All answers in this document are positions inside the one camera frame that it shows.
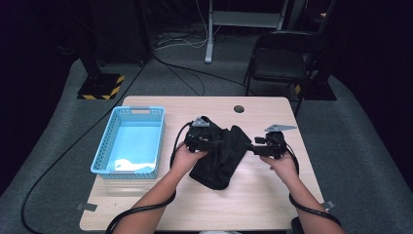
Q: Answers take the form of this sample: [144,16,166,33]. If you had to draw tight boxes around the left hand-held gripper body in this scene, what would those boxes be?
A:
[184,116,216,154]

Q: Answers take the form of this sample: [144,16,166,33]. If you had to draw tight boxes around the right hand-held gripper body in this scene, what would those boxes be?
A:
[252,123,297,161]

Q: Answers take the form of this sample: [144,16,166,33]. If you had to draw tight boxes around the black short-sleeved shirt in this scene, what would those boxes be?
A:
[188,115,253,191]

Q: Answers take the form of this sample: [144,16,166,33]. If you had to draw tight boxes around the blue plastic basket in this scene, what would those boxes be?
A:
[90,105,167,180]

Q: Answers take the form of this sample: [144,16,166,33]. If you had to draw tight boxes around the person's right hand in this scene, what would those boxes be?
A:
[259,151,300,183]

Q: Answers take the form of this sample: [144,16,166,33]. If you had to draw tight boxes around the person's left hand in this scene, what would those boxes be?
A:
[169,142,208,179]

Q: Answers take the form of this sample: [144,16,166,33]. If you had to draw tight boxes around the black stand with striped base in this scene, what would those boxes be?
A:
[293,72,338,102]
[76,48,126,101]

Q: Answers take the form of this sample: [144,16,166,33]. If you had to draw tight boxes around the black folding chair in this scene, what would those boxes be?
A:
[243,29,329,117]

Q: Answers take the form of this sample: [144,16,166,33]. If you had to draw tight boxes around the black cabinet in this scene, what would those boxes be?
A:
[90,0,152,65]

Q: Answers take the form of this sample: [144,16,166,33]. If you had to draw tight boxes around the thin black floor cable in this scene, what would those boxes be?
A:
[151,53,257,98]
[164,62,207,98]

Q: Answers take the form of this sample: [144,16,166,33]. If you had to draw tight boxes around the right hand-held gripper cable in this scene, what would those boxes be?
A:
[284,141,343,227]

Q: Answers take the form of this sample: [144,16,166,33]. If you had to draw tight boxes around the hand-held gripper cable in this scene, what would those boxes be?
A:
[104,120,195,234]
[284,141,343,227]

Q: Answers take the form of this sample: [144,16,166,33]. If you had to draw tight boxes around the left hand-held gripper cable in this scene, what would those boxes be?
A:
[104,120,195,234]

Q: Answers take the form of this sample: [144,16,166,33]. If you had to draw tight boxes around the white cable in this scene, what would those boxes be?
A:
[154,0,211,51]

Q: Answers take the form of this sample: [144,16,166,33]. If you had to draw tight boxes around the white metal desk frame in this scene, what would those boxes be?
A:
[204,0,290,64]

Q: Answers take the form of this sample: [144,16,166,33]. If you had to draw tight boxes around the thick black floor cable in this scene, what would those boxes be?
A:
[19,54,154,234]

